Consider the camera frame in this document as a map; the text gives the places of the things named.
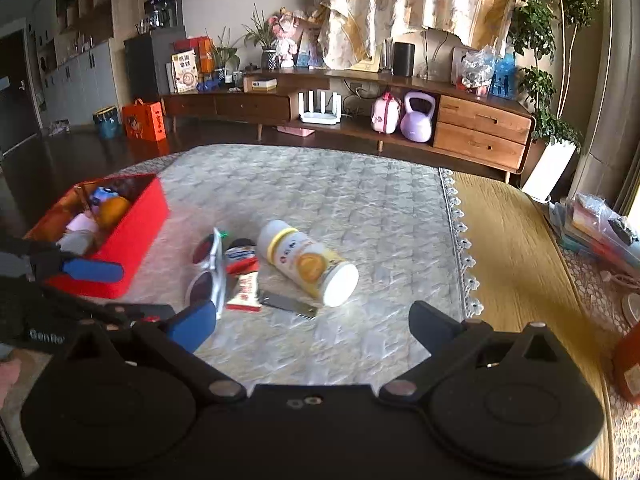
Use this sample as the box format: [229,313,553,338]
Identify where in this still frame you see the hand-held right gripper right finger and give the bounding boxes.
[377,301,577,403]

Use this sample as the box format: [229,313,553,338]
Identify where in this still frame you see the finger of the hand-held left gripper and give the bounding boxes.
[42,285,177,327]
[0,236,125,286]

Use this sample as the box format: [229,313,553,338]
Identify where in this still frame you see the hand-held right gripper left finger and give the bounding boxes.
[52,300,248,404]

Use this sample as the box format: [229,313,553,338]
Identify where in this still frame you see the pink ribbed case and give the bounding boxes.
[66,212,99,234]

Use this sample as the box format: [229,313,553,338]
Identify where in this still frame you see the red tin box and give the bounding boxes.
[22,172,171,301]

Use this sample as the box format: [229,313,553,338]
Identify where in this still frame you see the white sunglasses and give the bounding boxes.
[184,227,232,322]

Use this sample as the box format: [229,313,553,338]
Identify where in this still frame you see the orange fruit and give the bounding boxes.
[97,196,132,229]

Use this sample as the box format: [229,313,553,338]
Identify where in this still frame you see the white bottle yellow label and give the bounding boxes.
[256,219,360,309]

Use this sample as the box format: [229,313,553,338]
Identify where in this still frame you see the person's left hand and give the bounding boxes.
[0,360,22,404]

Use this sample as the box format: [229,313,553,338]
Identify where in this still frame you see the red white snack packet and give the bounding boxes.
[226,272,264,314]

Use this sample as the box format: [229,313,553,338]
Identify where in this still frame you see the dark round colourful tin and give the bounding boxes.
[225,237,261,263]

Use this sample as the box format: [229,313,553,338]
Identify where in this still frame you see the metal comb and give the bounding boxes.
[260,290,319,319]

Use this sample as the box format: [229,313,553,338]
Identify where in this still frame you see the bamboo mat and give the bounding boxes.
[451,170,617,463]

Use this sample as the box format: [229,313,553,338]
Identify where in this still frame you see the teal bucket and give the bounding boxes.
[92,106,123,141]

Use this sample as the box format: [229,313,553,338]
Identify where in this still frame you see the orange gift bag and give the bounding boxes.
[121,99,167,144]

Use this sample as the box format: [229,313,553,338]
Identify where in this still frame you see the grey quilted mat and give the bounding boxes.
[97,144,484,388]

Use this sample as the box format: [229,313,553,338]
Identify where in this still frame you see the bagged stack of books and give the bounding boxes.
[547,192,640,274]

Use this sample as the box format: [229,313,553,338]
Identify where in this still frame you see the white planter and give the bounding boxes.
[522,137,579,204]

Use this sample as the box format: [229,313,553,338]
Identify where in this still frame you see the dark door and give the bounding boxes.
[0,25,42,155]

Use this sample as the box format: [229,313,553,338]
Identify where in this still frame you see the red thermos jug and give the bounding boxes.
[614,322,640,407]

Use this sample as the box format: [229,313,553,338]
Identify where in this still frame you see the purple kettlebell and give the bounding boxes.
[400,91,436,142]

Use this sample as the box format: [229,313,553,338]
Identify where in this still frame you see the wooden TV cabinet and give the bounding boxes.
[160,67,537,184]

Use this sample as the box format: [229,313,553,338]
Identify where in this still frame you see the dark side cabinet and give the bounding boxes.
[124,30,189,107]

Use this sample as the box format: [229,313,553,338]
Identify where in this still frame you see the yellow print snack box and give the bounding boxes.
[171,52,200,95]

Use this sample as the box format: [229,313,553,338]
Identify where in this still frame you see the pink small case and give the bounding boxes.
[371,91,404,135]

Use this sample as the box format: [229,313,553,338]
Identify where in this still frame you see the white router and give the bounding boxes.
[299,90,344,126]

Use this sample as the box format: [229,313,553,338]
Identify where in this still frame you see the red orange gift bags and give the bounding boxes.
[173,36,216,74]

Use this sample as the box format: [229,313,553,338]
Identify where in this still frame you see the white flat box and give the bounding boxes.
[243,76,279,94]

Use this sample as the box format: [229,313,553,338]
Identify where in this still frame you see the small potted green plant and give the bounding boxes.
[207,27,241,84]

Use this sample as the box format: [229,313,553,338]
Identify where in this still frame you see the clear plastic bag of items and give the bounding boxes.
[460,45,496,97]

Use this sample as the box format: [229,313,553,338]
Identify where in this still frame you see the blue bottle pack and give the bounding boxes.
[492,52,519,100]

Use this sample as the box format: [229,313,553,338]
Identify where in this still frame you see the black cylinder speaker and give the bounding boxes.
[392,41,417,79]

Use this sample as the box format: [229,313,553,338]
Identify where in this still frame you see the black coffee machine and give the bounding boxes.
[144,0,184,31]

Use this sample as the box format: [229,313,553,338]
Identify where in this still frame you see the potted orchid plant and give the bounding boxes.
[242,4,281,71]

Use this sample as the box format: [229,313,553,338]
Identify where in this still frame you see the pink doll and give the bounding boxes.
[270,7,301,69]

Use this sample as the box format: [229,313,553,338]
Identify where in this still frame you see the white standing air conditioner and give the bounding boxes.
[567,0,640,207]

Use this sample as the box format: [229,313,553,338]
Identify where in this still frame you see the pastel picture box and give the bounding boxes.
[295,22,326,69]

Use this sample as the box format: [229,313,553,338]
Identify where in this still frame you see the tall green tree plant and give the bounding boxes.
[509,0,601,152]

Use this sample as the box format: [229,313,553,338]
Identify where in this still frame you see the cream patterned drape cloth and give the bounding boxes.
[315,0,532,74]

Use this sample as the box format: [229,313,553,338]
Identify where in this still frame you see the white cable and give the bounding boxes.
[599,269,640,292]

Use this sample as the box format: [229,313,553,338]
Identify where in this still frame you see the grey wall cupboard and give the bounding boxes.
[27,0,126,127]

